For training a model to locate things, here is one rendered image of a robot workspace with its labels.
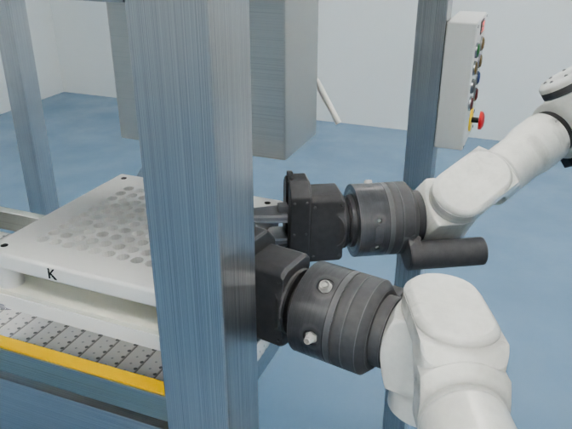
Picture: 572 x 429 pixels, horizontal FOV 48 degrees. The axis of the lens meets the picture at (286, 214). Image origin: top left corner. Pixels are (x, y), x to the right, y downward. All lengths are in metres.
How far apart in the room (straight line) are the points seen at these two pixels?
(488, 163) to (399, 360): 0.33
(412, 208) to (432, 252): 0.06
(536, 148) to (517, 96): 3.34
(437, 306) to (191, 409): 0.22
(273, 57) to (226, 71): 0.27
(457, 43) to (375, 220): 0.68
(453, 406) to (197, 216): 0.22
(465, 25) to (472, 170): 0.60
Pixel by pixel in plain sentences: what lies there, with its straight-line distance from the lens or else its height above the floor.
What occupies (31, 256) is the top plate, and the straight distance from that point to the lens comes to 0.72.
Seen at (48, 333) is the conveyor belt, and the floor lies 0.84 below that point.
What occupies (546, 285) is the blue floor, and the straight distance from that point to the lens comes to 2.68.
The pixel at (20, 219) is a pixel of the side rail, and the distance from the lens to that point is 1.08.
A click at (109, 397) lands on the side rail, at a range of 0.70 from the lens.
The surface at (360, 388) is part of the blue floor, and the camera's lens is 2.02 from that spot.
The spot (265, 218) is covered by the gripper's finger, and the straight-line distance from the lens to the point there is 0.73.
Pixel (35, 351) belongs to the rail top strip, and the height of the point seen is 0.87.
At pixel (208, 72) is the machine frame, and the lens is 0.41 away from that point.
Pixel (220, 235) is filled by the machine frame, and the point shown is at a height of 1.09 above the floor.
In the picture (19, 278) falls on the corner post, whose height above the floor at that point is 0.94.
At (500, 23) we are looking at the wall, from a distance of 4.14.
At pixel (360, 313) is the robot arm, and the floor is 0.99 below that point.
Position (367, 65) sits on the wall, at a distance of 4.32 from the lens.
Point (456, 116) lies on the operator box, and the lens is 1.38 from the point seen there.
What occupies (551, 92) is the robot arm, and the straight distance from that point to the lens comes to 0.92.
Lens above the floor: 1.30
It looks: 25 degrees down
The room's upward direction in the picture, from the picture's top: straight up
